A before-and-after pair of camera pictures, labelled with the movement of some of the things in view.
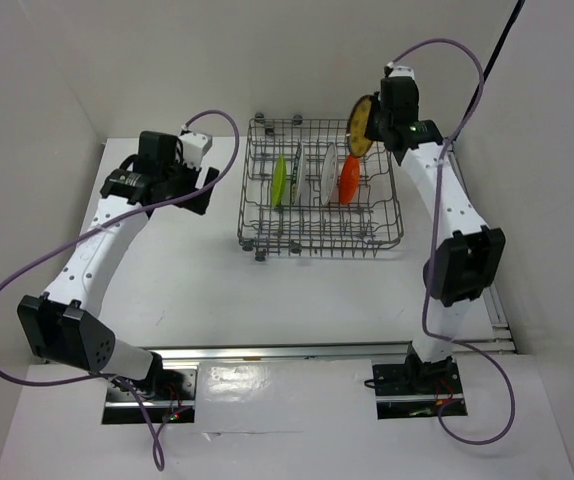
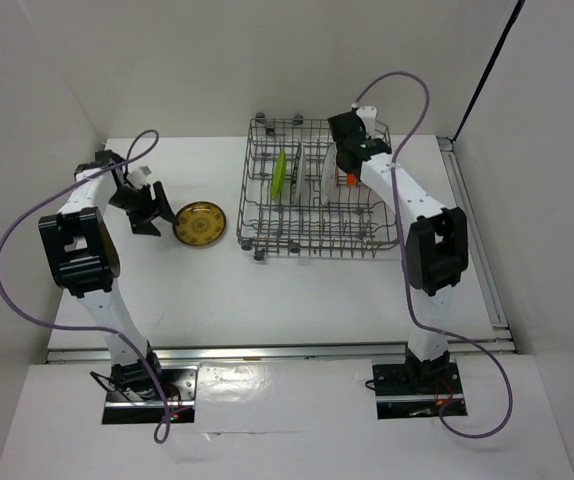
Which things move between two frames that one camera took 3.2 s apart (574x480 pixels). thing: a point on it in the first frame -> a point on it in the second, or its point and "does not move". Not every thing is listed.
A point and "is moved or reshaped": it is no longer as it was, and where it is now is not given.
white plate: (329, 174) does not move
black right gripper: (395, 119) -> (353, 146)
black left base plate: (167, 397) does not move
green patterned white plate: (297, 172) does not move
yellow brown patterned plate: (358, 144) is moved or reshaped
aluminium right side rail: (502, 339) does not move
